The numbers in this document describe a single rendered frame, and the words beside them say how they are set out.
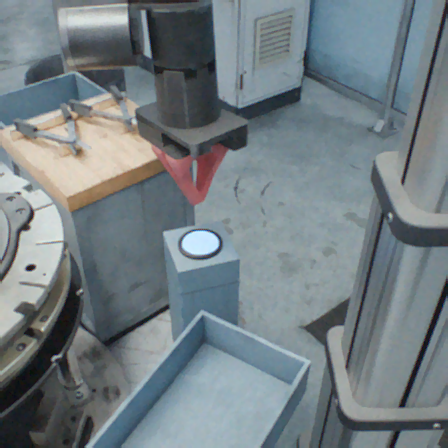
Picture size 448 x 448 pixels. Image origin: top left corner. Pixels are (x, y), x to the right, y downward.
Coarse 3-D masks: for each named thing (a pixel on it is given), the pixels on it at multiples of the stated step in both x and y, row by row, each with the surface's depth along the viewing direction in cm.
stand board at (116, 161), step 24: (96, 120) 77; (24, 144) 72; (48, 144) 72; (96, 144) 72; (120, 144) 72; (144, 144) 72; (48, 168) 67; (72, 168) 67; (96, 168) 67; (120, 168) 67; (144, 168) 69; (72, 192) 64; (96, 192) 65
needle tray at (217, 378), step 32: (224, 320) 49; (192, 352) 50; (224, 352) 51; (256, 352) 48; (288, 352) 46; (160, 384) 46; (192, 384) 48; (224, 384) 48; (256, 384) 48; (288, 384) 48; (128, 416) 43; (160, 416) 46; (192, 416) 46; (224, 416) 46; (256, 416) 46; (288, 416) 45
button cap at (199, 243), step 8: (200, 232) 62; (184, 240) 61; (192, 240) 61; (200, 240) 61; (208, 240) 61; (216, 240) 61; (184, 248) 60; (192, 248) 60; (200, 248) 60; (208, 248) 60; (216, 248) 60
